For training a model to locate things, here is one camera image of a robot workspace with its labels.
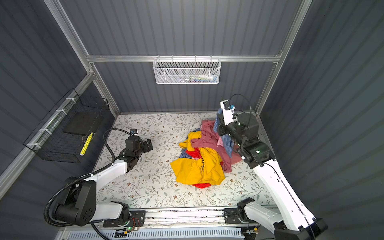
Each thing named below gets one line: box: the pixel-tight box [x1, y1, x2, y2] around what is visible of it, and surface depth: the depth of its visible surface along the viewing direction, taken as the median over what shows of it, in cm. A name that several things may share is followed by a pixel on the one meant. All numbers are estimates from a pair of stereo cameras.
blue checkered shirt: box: [179, 108, 234, 159], surface depth 80 cm
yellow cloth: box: [170, 130, 225, 185], surface depth 86 cm
